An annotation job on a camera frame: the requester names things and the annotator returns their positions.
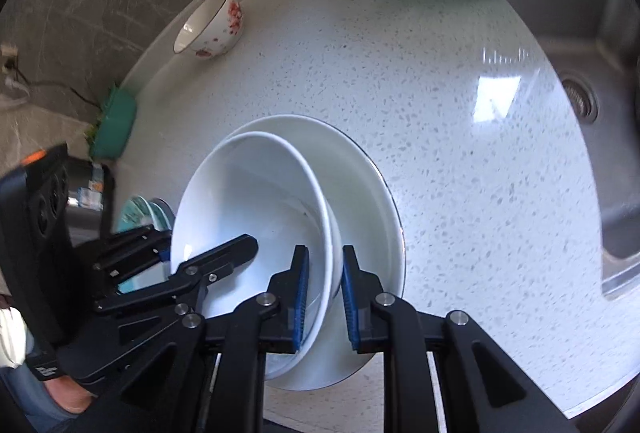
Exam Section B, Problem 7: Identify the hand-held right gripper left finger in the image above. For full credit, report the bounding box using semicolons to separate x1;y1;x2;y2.
92;244;311;433

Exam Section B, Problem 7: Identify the sink drain strainer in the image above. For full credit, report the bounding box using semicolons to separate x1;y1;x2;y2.
560;73;600;120

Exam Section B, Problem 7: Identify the white ceramic bowl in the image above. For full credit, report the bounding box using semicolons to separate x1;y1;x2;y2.
235;114;405;390
170;130;335;381

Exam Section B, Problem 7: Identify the small teal floral plate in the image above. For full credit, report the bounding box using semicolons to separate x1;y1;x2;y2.
118;196;157;234

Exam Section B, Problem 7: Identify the large teal floral plate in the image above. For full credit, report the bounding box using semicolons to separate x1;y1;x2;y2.
145;199;176;234

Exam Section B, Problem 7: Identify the white cable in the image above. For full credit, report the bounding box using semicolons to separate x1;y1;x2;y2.
0;76;32;106

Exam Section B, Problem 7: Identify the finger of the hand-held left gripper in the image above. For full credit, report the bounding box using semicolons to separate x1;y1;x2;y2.
95;234;259;314
92;224;173;286

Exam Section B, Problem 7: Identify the steel appliance with label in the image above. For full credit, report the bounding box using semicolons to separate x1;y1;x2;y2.
65;160;117;230

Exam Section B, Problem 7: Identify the red floral small bowl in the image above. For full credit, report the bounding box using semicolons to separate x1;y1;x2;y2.
173;0;246;59

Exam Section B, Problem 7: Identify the black power cable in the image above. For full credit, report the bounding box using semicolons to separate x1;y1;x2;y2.
15;67;103;110

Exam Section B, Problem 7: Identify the steel kitchen sink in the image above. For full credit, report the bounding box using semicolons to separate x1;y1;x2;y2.
505;0;640;304

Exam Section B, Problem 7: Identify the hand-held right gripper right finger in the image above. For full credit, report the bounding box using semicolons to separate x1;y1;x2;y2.
341;244;577;433

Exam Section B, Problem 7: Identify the person's white garment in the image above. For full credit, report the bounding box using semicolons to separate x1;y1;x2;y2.
0;307;32;370

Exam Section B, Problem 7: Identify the person's left forearm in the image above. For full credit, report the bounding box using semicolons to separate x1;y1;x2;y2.
0;370;98;431

